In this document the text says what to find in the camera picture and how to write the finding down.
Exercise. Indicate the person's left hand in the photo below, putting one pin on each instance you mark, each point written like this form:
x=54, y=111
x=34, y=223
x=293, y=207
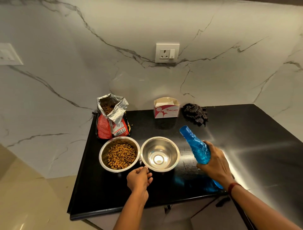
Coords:
x=138, y=181

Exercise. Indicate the steel bowl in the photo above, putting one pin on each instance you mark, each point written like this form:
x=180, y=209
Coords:
x=159, y=154
x=103, y=154

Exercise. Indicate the blue water bottle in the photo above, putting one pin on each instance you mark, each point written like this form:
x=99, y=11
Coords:
x=198, y=148

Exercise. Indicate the red and white tissue box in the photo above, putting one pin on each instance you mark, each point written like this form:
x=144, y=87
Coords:
x=166, y=111

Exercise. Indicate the red wrist band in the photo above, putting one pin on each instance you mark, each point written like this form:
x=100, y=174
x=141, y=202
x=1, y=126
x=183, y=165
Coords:
x=233, y=187

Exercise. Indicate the brown wall cabinet door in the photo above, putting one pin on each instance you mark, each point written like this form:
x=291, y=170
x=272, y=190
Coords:
x=279, y=2

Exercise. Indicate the person's right forearm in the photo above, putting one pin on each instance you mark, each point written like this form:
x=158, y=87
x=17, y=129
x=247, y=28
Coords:
x=258, y=211

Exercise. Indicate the red black pet food bag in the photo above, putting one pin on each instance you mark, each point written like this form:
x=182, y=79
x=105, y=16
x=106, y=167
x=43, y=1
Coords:
x=104, y=128

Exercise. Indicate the person's left forearm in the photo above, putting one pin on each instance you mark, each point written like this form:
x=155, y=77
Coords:
x=131, y=213

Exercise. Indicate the brown base cabinet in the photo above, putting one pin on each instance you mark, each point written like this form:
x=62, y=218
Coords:
x=177, y=218

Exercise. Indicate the dark checked cloth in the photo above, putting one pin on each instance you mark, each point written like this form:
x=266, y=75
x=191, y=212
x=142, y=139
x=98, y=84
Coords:
x=195, y=113

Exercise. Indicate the person's right hand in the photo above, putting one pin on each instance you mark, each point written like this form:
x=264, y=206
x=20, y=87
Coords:
x=217, y=168

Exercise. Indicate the white wall socket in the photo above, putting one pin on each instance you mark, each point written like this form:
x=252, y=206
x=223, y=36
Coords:
x=167, y=53
x=9, y=54

